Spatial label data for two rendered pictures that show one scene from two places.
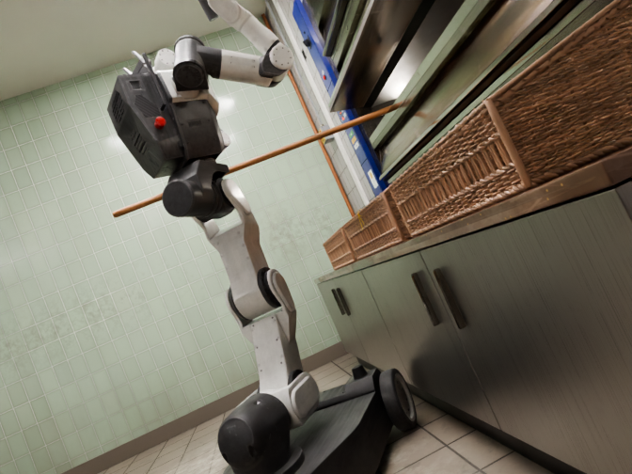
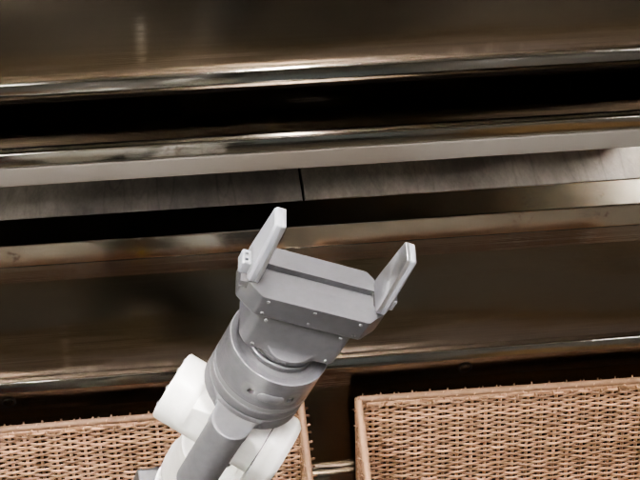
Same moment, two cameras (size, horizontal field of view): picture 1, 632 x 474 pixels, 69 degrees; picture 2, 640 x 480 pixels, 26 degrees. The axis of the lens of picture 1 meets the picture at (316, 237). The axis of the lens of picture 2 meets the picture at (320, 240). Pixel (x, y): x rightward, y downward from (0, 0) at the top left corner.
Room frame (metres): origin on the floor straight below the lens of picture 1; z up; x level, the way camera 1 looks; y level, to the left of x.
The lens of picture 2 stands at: (1.26, 0.80, 2.42)
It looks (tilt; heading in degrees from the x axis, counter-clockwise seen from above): 40 degrees down; 274
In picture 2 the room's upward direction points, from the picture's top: straight up
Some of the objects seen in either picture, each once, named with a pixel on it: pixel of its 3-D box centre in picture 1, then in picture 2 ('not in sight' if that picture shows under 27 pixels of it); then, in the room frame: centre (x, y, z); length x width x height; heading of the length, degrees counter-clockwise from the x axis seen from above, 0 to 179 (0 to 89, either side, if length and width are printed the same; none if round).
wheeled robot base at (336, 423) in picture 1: (295, 427); not in sight; (1.46, 0.29, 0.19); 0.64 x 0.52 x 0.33; 162
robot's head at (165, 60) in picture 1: (165, 69); not in sight; (1.55, 0.25, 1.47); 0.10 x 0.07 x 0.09; 37
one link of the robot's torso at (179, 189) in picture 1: (199, 191); not in sight; (1.48, 0.29, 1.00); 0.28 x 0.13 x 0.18; 162
